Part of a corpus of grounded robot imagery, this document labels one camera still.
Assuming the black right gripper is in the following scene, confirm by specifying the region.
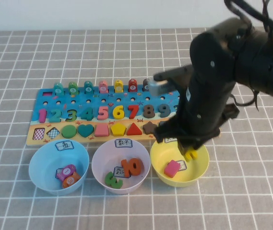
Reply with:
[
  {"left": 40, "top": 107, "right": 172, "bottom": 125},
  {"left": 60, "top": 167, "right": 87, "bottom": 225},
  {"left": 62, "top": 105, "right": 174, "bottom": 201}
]
[{"left": 154, "top": 71, "right": 240, "bottom": 155}]

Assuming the yellow wooden shape piece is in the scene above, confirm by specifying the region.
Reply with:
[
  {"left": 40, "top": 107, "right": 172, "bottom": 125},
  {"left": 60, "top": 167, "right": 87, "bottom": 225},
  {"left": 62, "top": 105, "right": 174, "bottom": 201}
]
[{"left": 184, "top": 148, "right": 198, "bottom": 161}]

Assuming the yellow plastic bowl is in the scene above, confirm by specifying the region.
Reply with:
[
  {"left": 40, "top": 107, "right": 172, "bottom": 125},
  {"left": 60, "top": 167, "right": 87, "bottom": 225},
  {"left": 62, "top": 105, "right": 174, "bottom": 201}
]
[{"left": 150, "top": 138, "right": 210, "bottom": 188}]

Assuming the pink wooden square piece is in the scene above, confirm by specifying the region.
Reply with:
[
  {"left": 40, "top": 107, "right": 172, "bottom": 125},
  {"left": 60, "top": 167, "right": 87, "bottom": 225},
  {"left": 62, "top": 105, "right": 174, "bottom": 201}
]
[{"left": 164, "top": 160, "right": 180, "bottom": 178}]

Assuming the brown wooden star piece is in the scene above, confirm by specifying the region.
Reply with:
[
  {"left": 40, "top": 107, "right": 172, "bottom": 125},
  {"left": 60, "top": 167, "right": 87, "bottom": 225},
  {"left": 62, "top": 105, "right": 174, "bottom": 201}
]
[{"left": 142, "top": 121, "right": 157, "bottom": 135}]

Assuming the red wooden triangle piece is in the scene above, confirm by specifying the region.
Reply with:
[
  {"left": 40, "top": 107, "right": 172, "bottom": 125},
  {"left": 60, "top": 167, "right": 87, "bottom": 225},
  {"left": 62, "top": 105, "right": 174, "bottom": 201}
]
[{"left": 126, "top": 122, "right": 143, "bottom": 136}]

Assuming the yellow wooden pentagon piece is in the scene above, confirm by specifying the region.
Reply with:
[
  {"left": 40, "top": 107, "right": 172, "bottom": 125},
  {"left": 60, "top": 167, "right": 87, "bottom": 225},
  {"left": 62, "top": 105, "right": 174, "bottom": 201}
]
[{"left": 110, "top": 124, "right": 127, "bottom": 137}]

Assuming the brown fish piece number 8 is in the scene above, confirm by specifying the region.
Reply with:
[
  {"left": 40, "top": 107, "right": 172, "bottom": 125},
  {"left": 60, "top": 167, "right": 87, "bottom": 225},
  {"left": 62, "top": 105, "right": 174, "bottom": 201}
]
[{"left": 142, "top": 78, "right": 152, "bottom": 93}]

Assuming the blue wooden puzzle board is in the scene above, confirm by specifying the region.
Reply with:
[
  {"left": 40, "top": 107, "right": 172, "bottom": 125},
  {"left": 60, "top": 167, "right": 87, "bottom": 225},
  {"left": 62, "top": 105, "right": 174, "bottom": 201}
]
[{"left": 26, "top": 87, "right": 221, "bottom": 146}]

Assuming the red fish piece number 7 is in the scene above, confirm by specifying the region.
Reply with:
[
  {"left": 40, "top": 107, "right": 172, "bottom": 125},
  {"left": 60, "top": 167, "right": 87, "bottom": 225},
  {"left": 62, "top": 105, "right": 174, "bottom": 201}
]
[{"left": 128, "top": 79, "right": 139, "bottom": 93}]

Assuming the pale pink plastic bowl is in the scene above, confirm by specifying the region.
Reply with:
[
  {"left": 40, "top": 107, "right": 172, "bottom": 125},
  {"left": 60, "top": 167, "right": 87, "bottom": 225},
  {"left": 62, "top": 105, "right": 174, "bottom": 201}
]
[{"left": 91, "top": 138, "right": 151, "bottom": 194}]

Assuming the pink wooden trapezoid piece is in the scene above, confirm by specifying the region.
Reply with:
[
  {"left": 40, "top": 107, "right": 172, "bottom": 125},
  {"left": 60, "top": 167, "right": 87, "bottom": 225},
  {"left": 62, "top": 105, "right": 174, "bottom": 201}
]
[{"left": 94, "top": 124, "right": 110, "bottom": 138}]

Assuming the yellow fish piece number 6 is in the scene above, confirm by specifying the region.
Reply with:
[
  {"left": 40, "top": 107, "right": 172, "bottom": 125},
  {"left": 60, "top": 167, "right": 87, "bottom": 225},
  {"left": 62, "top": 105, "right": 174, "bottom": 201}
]
[{"left": 113, "top": 79, "right": 124, "bottom": 94}]

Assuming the pink fish piece number 5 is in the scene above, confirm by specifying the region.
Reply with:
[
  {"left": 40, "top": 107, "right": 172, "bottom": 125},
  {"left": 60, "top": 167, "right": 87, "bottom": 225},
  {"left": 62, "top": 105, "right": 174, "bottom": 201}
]
[{"left": 98, "top": 80, "right": 109, "bottom": 94}]

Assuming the teal wooden heart piece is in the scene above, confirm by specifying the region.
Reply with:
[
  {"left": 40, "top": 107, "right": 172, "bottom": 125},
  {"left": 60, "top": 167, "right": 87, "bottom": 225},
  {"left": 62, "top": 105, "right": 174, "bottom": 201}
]
[{"left": 78, "top": 124, "right": 95, "bottom": 139}]

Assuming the teal fish piece number 4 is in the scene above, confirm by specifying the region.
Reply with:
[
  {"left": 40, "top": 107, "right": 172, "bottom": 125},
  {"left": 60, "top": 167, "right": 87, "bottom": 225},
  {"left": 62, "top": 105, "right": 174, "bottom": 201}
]
[{"left": 83, "top": 80, "right": 94, "bottom": 95}]

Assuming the green wooden circle piece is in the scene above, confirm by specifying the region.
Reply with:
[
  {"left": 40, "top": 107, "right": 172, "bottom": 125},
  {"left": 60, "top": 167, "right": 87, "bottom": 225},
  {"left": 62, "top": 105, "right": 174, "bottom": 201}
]
[{"left": 61, "top": 125, "right": 77, "bottom": 139}]

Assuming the orange fish piece number 10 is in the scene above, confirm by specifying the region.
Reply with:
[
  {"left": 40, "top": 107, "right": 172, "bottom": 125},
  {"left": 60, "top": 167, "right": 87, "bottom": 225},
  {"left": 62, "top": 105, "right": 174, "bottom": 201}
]
[{"left": 62, "top": 172, "right": 82, "bottom": 189}]

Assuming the pink fish piece number 1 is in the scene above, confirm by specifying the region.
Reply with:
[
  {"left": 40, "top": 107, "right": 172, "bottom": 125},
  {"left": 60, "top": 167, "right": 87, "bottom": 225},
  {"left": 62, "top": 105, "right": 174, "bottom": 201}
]
[{"left": 56, "top": 164, "right": 76, "bottom": 180}]

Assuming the green fish piece number 3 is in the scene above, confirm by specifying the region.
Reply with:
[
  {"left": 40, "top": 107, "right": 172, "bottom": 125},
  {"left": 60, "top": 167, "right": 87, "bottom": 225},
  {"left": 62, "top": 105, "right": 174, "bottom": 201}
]
[{"left": 68, "top": 81, "right": 79, "bottom": 97}]

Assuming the teal fish piece number 2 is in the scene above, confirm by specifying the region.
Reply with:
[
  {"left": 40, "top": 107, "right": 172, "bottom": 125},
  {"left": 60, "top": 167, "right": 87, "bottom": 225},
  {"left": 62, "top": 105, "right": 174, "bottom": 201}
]
[{"left": 53, "top": 82, "right": 64, "bottom": 97}]

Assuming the light blue plastic bowl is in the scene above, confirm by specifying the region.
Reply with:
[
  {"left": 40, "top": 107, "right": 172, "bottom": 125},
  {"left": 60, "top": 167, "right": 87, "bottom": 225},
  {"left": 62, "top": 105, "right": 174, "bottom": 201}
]
[{"left": 28, "top": 140, "right": 90, "bottom": 196}]

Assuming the grey-blue wooden number 9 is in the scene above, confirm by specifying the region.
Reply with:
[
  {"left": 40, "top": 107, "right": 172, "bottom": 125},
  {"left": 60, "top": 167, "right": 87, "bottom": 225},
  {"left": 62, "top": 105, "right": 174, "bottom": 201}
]
[{"left": 158, "top": 104, "right": 171, "bottom": 118}]

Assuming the brown wooden number 8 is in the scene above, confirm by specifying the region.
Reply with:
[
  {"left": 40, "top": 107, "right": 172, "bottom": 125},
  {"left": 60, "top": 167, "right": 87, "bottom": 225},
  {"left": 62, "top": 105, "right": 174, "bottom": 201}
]
[{"left": 142, "top": 104, "right": 155, "bottom": 119}]

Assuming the orange wooden number 10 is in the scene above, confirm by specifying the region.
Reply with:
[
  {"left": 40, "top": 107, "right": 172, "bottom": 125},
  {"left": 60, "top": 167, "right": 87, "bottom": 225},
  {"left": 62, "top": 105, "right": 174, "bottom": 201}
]
[{"left": 120, "top": 158, "right": 143, "bottom": 178}]

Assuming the red wooden number 7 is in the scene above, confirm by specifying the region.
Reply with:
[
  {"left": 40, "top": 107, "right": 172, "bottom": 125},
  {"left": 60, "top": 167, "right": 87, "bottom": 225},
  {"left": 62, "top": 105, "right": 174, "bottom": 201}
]
[{"left": 128, "top": 104, "right": 141, "bottom": 120}]

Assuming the yellow wooden number 6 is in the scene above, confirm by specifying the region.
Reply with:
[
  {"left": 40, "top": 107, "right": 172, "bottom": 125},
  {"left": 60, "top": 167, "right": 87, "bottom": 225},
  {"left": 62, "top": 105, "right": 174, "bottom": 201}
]
[{"left": 113, "top": 105, "right": 125, "bottom": 120}]

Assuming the green wooden number 3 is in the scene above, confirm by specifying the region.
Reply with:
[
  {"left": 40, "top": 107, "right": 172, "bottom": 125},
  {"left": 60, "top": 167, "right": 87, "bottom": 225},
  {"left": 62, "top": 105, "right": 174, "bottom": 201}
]
[{"left": 104, "top": 171, "right": 124, "bottom": 189}]

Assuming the pink wooden number 5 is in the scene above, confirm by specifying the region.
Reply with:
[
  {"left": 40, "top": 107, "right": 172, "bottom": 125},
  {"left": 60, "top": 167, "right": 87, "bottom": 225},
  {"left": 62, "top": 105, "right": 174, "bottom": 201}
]
[{"left": 97, "top": 106, "right": 110, "bottom": 121}]

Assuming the teal wooden number 4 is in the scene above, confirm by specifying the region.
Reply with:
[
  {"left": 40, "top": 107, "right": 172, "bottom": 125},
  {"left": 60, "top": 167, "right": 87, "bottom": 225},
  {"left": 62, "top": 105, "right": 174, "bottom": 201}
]
[{"left": 80, "top": 107, "right": 95, "bottom": 121}]

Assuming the teal wooden number 2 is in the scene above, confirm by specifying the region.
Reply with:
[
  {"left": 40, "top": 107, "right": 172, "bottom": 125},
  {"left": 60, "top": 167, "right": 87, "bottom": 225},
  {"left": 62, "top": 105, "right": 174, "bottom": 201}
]
[{"left": 48, "top": 109, "right": 62, "bottom": 123}]

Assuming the magenta wooden number 1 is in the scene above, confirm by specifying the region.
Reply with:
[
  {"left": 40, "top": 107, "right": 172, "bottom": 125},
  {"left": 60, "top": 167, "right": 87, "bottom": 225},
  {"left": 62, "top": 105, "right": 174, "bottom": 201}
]
[{"left": 38, "top": 109, "right": 47, "bottom": 123}]

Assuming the grey white-checked tablecloth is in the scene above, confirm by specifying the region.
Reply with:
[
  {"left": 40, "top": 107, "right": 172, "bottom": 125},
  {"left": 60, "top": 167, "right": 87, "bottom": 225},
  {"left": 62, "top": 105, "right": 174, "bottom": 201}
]
[{"left": 0, "top": 28, "right": 273, "bottom": 230}]

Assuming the thin black cable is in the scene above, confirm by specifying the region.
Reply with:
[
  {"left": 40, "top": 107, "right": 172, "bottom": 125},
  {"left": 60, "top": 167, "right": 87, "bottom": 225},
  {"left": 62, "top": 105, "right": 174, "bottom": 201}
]
[{"left": 229, "top": 87, "right": 260, "bottom": 111}]

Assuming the thick black cable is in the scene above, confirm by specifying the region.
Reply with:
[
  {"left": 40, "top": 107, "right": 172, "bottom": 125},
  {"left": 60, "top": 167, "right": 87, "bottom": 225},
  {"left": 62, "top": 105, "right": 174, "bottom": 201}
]
[{"left": 224, "top": 0, "right": 273, "bottom": 37}]

